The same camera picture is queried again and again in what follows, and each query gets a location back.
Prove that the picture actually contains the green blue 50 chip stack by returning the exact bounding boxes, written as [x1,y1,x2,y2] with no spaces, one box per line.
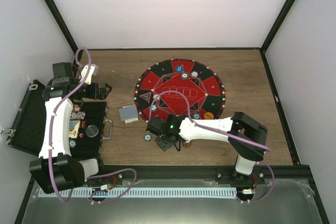
[143,134,152,142]

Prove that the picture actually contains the orange dealer button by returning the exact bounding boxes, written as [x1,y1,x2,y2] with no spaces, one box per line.
[204,112,214,120]

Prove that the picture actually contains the blue small blind button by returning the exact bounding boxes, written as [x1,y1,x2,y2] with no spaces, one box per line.
[175,65,184,73]

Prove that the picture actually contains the orange blue 10 chip stack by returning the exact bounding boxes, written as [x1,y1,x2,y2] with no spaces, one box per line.
[192,113,201,120]

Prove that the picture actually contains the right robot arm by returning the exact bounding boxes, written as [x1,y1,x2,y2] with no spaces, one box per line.
[146,112,270,184]

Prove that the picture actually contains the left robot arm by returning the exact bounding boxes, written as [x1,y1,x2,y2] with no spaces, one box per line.
[29,62,112,194]

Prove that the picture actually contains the red 100 chip stack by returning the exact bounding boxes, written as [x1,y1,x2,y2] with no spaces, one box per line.
[182,142,192,148]

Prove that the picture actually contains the chips in case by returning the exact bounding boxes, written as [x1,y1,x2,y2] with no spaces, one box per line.
[70,104,86,120]

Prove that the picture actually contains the blue backed card deck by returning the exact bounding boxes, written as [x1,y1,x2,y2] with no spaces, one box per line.
[119,104,138,121]

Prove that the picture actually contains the red dice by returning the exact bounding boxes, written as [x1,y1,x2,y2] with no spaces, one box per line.
[80,121,86,129]

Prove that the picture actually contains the white card box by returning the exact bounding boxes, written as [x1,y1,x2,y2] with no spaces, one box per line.
[124,117,139,124]

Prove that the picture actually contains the black poker set case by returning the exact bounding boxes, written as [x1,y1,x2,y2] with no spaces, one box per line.
[4,80,112,161]

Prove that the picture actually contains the card deck in case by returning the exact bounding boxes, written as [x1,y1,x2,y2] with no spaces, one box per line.
[69,120,81,139]

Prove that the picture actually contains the round grey metal disc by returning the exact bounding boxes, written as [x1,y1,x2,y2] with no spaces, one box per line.
[86,124,99,138]

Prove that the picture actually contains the round red black poker mat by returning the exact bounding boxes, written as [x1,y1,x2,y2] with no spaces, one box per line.
[134,59,226,122]

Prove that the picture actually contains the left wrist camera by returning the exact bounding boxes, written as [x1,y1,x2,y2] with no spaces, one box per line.
[52,62,75,81]

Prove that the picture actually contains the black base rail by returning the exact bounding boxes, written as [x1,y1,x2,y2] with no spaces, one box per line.
[98,165,310,185]

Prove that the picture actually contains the light blue slotted cable duct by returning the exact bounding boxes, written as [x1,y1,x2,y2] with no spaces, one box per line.
[38,187,237,198]

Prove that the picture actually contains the black enclosure frame post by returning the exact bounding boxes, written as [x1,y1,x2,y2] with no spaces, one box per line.
[44,0,78,53]

